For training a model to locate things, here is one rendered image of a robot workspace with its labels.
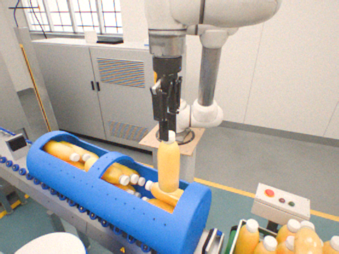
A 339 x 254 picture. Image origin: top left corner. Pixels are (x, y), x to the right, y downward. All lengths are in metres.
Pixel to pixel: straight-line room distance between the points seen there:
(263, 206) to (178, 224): 0.43
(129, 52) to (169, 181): 2.00
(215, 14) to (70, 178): 0.81
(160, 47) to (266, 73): 3.01
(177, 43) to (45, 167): 0.84
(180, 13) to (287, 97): 3.17
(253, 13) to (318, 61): 3.00
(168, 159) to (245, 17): 0.41
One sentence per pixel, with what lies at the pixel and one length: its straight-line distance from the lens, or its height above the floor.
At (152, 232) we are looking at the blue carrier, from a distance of 0.77.
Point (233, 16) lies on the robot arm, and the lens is 0.50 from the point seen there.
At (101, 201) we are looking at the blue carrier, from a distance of 0.88.
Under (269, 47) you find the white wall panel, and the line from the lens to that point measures 3.38.
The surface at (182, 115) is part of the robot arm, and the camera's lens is 1.34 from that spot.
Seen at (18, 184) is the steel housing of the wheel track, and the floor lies 0.86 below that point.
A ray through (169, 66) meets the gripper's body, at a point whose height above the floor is 1.67.
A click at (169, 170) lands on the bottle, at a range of 0.66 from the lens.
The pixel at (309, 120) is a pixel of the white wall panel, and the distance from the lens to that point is 3.73.
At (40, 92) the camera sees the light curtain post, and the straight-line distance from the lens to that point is 1.83.
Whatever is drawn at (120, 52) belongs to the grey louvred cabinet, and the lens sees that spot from 2.59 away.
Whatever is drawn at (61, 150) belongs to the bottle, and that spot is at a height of 1.20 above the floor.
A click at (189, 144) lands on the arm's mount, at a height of 1.01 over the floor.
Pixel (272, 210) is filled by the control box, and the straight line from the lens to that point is 1.01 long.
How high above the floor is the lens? 1.77
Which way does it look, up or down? 30 degrees down
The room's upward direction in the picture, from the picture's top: straight up
